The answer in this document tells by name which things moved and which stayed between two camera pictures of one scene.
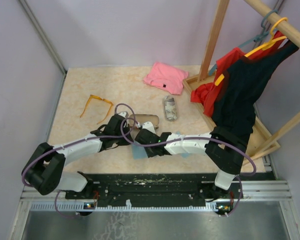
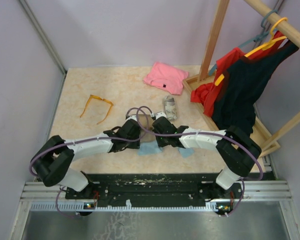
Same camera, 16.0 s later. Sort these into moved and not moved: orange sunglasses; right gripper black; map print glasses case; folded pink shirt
Moved: right gripper black
Not moved: folded pink shirt; orange sunglasses; map print glasses case
